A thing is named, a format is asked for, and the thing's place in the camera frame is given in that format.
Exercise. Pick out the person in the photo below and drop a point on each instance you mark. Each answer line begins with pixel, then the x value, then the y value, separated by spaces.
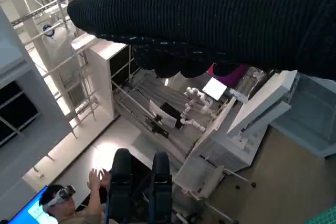
pixel 78 216

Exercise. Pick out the purple object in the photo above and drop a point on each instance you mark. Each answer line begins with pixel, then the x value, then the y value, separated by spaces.
pixel 233 75

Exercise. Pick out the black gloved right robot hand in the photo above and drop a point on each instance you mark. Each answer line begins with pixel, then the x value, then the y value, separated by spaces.
pixel 210 16

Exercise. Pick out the VR headset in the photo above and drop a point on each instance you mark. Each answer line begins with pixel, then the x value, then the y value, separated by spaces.
pixel 61 193

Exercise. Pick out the black flat panel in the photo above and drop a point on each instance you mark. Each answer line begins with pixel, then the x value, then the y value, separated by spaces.
pixel 172 115

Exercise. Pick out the computer monitor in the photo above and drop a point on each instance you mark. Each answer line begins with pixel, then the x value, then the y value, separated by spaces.
pixel 29 208

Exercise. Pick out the white shelf cabinet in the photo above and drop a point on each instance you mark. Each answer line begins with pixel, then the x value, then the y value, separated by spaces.
pixel 99 77

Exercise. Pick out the white metal pipe frame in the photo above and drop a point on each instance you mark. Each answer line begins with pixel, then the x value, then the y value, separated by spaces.
pixel 59 6

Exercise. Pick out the bright tablet screen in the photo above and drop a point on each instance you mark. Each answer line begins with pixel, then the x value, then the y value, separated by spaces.
pixel 214 89

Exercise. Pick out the white wheeled stand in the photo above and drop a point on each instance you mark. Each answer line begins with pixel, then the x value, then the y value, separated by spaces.
pixel 199 176

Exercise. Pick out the white chest freezer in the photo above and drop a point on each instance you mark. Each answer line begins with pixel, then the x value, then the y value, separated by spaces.
pixel 231 150

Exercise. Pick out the grey wall cabinet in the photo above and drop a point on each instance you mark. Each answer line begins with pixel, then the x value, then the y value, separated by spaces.
pixel 50 108

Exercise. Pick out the white vented freezer cabinet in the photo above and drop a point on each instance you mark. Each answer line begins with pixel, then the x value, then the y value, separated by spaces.
pixel 315 119

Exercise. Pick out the green cutting mat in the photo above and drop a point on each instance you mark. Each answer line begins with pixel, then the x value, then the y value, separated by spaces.
pixel 328 217

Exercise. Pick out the white board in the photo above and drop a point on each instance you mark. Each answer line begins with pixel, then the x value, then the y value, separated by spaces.
pixel 155 111

